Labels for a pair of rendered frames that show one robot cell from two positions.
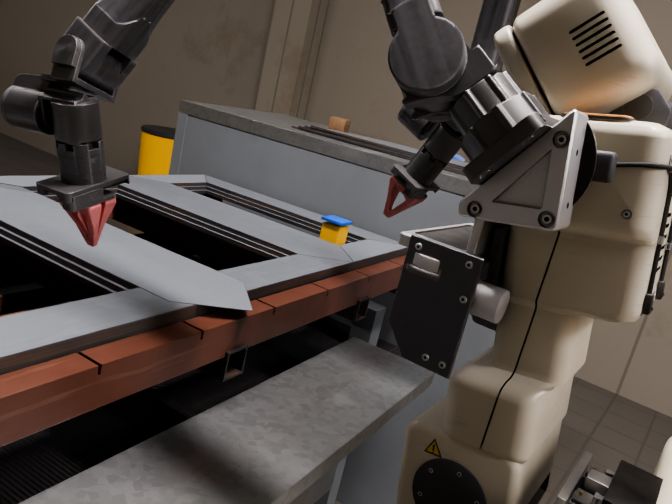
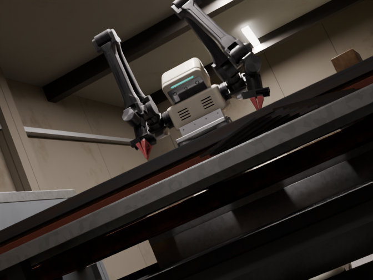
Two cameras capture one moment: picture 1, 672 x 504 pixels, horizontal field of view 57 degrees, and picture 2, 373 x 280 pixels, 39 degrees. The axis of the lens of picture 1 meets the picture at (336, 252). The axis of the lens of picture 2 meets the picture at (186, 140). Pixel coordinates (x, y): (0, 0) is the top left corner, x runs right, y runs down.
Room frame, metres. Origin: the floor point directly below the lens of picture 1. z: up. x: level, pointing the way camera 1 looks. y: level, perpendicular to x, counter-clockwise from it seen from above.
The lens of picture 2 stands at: (1.64, 2.06, 0.64)
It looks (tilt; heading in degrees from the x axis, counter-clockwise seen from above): 9 degrees up; 253
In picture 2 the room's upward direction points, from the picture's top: 24 degrees counter-clockwise
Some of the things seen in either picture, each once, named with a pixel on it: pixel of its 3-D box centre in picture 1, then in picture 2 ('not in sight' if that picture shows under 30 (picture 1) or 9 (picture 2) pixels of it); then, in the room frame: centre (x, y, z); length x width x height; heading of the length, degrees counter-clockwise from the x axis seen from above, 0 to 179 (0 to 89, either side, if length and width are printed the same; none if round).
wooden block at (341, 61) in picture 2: not in sight; (349, 64); (0.80, 0.91, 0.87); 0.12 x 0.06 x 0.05; 48
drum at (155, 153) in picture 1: (165, 176); not in sight; (4.38, 1.33, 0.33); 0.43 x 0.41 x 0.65; 149
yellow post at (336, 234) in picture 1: (327, 259); not in sight; (1.54, 0.02, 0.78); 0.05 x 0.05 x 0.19; 63
